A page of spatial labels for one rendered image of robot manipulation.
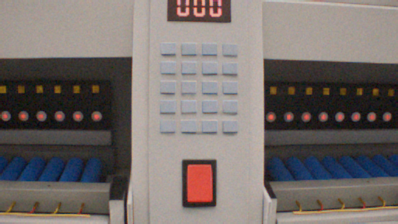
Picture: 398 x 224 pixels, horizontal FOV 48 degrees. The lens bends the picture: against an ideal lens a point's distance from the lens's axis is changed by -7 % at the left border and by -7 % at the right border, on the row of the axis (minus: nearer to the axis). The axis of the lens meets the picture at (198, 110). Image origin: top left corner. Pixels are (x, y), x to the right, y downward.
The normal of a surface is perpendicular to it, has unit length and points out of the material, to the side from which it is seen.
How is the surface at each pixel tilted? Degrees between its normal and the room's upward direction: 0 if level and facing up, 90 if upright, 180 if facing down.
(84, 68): 90
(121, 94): 90
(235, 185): 90
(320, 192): 108
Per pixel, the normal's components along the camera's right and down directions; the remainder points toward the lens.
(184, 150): 0.09, -0.04
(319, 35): 0.08, 0.26
